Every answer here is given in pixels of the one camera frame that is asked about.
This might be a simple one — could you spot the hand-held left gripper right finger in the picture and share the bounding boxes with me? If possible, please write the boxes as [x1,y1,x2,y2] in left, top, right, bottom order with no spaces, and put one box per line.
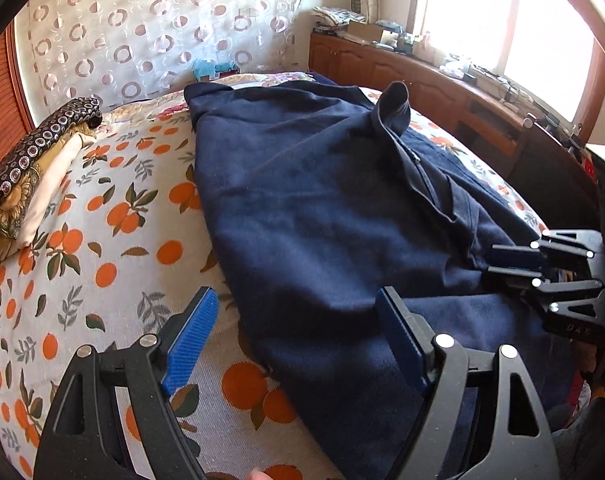
[375,286,555,480]

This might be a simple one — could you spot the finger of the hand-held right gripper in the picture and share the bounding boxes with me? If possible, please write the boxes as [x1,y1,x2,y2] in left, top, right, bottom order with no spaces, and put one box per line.
[491,229,604,273]
[486,266,605,343]

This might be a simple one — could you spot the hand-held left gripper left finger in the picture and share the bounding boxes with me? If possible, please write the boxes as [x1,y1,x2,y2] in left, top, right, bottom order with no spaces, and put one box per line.
[34,286,220,480]

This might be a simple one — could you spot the navy T-shirt orange print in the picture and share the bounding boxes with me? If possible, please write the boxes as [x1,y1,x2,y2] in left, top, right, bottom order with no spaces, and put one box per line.
[184,81,583,480]

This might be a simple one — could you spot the orange fruit print bed sheet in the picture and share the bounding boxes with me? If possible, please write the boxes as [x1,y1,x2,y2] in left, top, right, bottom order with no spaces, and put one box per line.
[0,85,548,480]

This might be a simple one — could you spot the cream folded cloth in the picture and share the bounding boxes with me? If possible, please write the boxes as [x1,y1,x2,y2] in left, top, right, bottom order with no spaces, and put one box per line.
[12,127,99,251]

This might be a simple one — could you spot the sunflower print folded cloth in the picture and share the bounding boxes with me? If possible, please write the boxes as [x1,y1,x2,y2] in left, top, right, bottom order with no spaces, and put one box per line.
[0,167,50,273]

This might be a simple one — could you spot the wooden sideboard cabinet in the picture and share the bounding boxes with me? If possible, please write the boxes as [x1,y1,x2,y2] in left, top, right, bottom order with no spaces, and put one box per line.
[309,32,603,231]

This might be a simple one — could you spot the floral rose blanket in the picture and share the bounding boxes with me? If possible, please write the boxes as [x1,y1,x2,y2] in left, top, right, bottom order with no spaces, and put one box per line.
[102,71,318,126]

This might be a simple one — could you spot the window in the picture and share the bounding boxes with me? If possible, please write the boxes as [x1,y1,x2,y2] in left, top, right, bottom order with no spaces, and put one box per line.
[407,0,605,136]

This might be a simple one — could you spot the dark circle-patterned folded cloth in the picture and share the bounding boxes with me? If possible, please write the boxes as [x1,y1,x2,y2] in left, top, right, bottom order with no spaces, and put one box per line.
[0,97,103,211]

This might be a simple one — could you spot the cardboard box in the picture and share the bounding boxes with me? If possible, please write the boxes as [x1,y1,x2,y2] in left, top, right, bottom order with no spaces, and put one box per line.
[345,20,385,43]

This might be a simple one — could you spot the blue tissue pack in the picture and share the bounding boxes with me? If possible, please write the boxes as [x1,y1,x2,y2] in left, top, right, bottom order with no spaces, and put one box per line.
[191,57,240,83]

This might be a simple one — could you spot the folded patterned cloth stack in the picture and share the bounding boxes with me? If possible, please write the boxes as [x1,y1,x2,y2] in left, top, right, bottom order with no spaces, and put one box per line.
[312,6,365,28]

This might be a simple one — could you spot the circle-patterned sheer curtain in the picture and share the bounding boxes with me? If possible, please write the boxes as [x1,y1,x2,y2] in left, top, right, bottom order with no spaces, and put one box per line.
[25,0,313,116]

